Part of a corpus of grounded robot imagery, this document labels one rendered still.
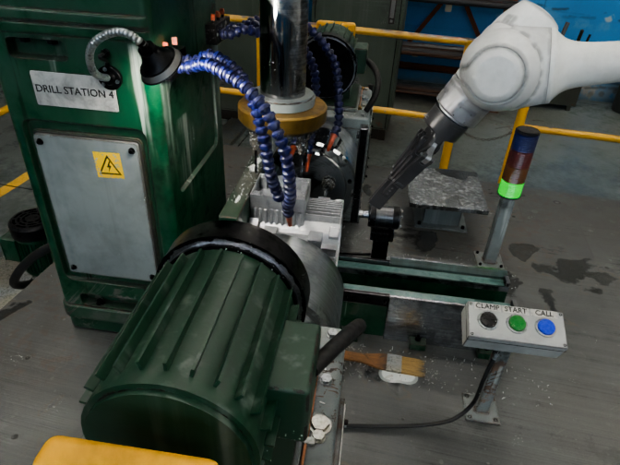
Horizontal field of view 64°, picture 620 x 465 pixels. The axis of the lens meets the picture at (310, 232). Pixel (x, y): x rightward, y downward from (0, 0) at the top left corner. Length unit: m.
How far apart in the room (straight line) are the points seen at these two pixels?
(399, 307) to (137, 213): 0.61
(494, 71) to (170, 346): 0.52
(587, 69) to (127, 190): 0.78
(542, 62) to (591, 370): 0.82
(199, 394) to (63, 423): 0.75
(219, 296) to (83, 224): 0.65
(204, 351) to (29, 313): 1.01
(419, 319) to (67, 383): 0.78
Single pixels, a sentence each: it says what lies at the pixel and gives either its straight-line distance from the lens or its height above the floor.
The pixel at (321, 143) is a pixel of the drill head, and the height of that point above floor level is 1.16.
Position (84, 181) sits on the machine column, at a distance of 1.05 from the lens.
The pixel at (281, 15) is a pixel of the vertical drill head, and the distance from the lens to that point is 0.95.
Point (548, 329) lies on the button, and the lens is 0.98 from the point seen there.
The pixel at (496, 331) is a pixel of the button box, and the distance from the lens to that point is 0.96.
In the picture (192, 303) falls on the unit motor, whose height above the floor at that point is 1.35.
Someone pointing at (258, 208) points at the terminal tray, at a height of 1.11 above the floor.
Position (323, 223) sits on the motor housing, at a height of 1.08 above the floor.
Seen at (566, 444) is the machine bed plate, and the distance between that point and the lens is 1.19.
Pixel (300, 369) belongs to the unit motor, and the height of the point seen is 1.31.
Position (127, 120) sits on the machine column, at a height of 1.34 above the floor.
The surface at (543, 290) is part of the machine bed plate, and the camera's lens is 1.55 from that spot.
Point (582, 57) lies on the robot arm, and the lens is 0.78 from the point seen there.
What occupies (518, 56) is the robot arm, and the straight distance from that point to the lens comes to 0.72.
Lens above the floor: 1.67
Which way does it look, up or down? 34 degrees down
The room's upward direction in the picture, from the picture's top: 3 degrees clockwise
